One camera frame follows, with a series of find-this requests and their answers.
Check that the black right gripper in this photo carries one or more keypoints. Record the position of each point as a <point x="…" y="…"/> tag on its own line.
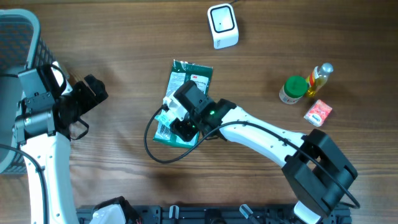
<point x="178" y="127"/>

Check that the yellow oil bottle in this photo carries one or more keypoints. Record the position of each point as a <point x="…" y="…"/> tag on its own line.
<point x="318" y="78"/>

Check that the white barcode scanner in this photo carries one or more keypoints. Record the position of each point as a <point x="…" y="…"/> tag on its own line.
<point x="223" y="25"/>

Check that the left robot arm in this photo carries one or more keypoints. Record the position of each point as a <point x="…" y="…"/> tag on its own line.
<point x="49" y="106"/>

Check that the green 3M gloves package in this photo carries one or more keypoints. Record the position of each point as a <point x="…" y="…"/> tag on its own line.
<point x="180" y="73"/>

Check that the green lid white jar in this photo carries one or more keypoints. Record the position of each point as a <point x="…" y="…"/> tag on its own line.
<point x="293" y="90"/>

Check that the red white juice carton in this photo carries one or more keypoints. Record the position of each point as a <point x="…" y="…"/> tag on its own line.
<point x="318" y="113"/>

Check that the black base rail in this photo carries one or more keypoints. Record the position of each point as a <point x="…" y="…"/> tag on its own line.
<point x="280" y="213"/>

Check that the teal white pouch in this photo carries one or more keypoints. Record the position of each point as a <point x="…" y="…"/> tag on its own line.
<point x="165" y="118"/>

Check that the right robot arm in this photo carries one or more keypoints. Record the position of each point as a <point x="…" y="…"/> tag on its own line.
<point x="316" y="169"/>

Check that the grey plastic mesh basket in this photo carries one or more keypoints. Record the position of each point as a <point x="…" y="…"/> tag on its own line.
<point x="22" y="51"/>

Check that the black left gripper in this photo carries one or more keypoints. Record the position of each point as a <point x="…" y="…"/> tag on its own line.
<point x="90" y="99"/>

